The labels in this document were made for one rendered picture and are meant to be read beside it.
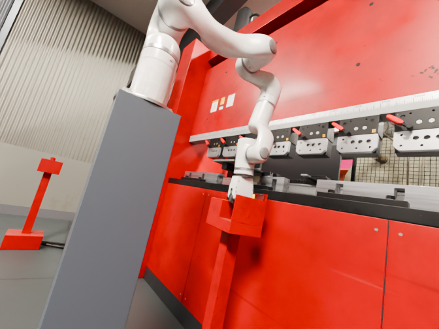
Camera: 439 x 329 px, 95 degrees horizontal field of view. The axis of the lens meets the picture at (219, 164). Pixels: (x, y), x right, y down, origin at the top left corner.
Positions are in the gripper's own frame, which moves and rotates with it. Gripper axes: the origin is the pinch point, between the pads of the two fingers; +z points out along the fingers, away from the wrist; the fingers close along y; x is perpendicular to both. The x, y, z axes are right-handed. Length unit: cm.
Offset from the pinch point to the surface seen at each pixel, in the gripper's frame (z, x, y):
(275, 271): 23.3, 3.7, -20.6
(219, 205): -1.8, -5.8, 6.1
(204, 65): -134, -116, -17
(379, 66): -72, 29, -45
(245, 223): 3.3, 4.9, -0.6
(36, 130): -56, -304, 147
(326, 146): -36, 11, -39
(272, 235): 9.2, -0.7, -20.9
